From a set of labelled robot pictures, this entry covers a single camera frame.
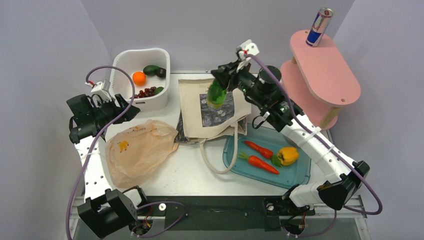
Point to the canvas tote bag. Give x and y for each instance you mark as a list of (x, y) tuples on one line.
[(201, 120)]

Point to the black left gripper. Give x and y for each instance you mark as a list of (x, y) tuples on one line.
[(117, 110)]

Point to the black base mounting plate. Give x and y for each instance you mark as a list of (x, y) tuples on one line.
[(216, 213)]

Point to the yellow bell pepper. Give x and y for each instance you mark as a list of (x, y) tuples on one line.
[(288, 155)]

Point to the white plastic basket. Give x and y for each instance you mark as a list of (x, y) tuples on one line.
[(135, 60)]

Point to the orange carrot with greens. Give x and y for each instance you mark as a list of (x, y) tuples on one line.
[(258, 163)]

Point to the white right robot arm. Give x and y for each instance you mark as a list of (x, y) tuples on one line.
[(343, 176)]

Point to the red grape bunch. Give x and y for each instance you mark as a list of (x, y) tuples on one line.
[(148, 92)]

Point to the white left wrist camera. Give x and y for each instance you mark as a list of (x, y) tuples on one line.
[(101, 88)]

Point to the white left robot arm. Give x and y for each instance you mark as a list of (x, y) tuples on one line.
[(105, 209)]

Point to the pink three-tier shelf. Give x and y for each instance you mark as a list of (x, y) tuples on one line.
[(319, 80)]

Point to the green avocado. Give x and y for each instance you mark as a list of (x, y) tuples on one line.
[(150, 70)]

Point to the green glass bottle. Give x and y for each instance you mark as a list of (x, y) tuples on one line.
[(216, 95)]

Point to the blue labelled bottle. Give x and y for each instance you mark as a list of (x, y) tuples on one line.
[(319, 26)]

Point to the red chili pepper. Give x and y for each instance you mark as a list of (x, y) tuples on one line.
[(265, 152)]

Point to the orange plastic grocery bag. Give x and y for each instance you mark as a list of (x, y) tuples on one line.
[(134, 154)]

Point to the orange fruit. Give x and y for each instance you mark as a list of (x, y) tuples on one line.
[(139, 78)]

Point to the teal plastic tray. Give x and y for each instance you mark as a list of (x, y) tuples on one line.
[(269, 138)]

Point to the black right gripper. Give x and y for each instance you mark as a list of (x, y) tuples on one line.
[(228, 74)]

